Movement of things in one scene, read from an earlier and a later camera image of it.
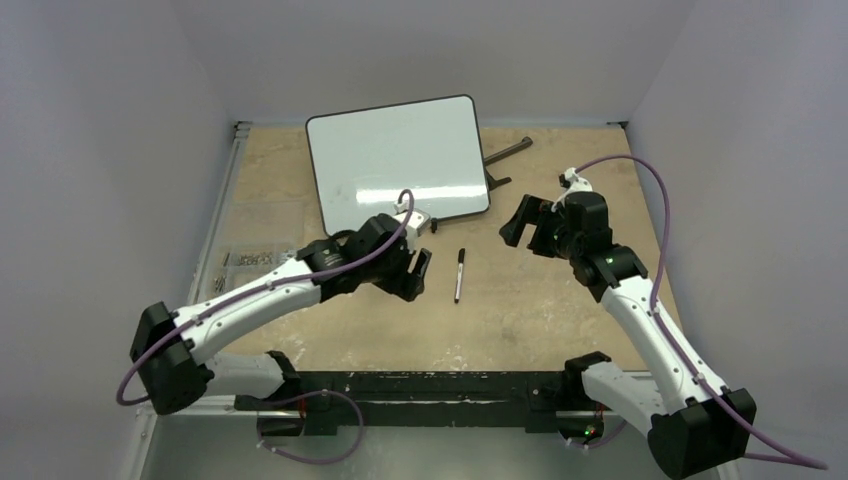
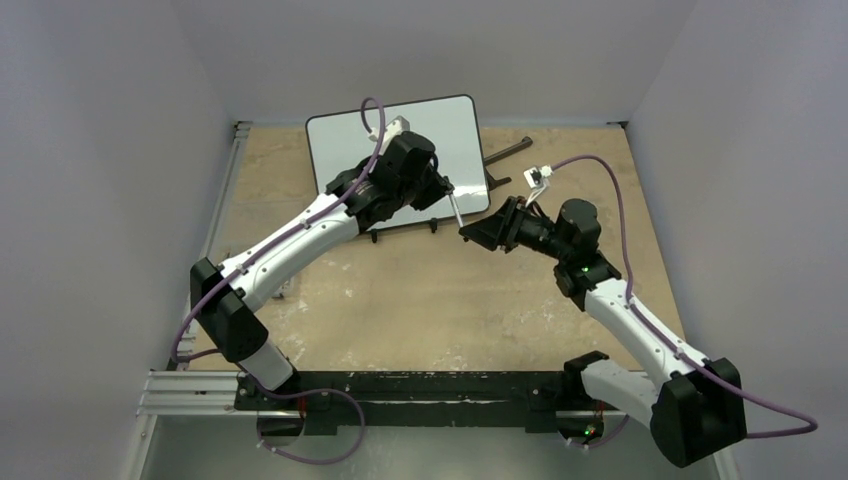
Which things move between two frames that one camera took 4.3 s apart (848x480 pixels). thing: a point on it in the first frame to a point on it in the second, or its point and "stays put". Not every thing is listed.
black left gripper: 406,289 to 439,188
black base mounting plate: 415,398 stays put
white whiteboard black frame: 364,157 stays put
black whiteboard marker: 461,258 to 456,210
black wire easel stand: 493,184 stays put
